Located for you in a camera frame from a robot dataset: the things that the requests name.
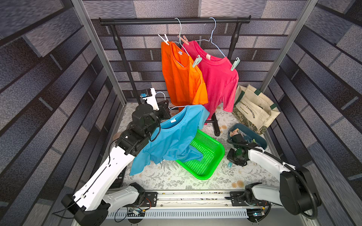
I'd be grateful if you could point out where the black corrugated cable conduit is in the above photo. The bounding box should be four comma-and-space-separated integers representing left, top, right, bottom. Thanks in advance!
226, 137, 320, 220

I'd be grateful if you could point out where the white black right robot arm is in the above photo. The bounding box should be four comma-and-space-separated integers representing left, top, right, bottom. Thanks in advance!
227, 134, 322, 219

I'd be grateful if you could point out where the pink t-shirt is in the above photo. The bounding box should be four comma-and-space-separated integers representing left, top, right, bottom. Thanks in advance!
183, 41, 239, 120

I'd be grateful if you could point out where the white wire hanger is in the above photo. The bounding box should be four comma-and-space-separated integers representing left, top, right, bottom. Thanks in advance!
175, 18, 189, 55

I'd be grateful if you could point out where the floral table cloth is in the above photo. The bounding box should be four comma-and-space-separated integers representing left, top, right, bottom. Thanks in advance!
113, 103, 279, 190

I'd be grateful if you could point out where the dusty pink clothespin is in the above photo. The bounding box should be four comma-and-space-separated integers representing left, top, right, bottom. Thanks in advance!
178, 35, 189, 45

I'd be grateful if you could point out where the teal clothespin tray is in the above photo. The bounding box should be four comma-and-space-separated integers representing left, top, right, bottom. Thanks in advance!
228, 123, 268, 149

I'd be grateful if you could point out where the blue t-shirt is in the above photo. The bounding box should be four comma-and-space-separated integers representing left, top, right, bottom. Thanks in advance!
130, 105, 209, 176

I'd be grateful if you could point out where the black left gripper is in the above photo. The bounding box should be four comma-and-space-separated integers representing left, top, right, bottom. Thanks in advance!
143, 98, 172, 139

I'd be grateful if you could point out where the mint wire hanger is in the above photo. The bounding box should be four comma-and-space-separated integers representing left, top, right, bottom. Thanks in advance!
155, 91, 189, 110

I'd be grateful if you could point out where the black clothes rack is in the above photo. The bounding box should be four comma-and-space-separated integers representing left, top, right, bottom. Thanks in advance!
98, 15, 252, 137

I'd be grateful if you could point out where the orange t-shirt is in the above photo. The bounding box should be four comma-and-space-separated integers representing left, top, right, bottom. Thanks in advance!
161, 42, 208, 106

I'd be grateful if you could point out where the light blue wire hanger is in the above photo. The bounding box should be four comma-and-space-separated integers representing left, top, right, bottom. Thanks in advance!
195, 17, 226, 57

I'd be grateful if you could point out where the cream canvas tote bag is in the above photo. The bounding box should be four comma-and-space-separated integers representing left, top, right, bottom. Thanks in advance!
232, 84, 280, 135

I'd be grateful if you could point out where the white clothespin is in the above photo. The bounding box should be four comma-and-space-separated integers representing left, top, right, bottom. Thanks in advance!
158, 34, 170, 45

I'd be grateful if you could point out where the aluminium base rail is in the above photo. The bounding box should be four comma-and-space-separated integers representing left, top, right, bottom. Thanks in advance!
73, 190, 314, 219

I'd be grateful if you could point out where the sage green clothespin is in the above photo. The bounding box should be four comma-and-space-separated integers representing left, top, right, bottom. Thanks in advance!
192, 55, 202, 68

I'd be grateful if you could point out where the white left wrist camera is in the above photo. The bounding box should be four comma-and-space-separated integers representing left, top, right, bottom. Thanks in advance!
140, 88, 159, 111

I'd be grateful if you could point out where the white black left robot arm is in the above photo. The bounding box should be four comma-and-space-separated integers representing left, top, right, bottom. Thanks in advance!
61, 100, 171, 226

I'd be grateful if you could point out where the mint green clothespin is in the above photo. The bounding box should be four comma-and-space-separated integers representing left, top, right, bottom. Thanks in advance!
231, 57, 240, 71

